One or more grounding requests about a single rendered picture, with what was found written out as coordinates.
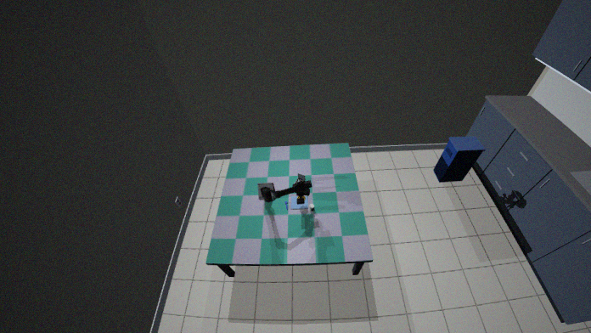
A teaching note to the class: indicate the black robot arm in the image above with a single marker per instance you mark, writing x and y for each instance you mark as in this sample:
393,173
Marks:
296,188

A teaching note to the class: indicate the grey dish rack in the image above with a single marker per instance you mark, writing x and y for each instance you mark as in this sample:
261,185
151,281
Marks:
301,177

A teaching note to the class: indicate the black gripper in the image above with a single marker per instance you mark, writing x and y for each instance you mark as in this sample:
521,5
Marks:
301,200

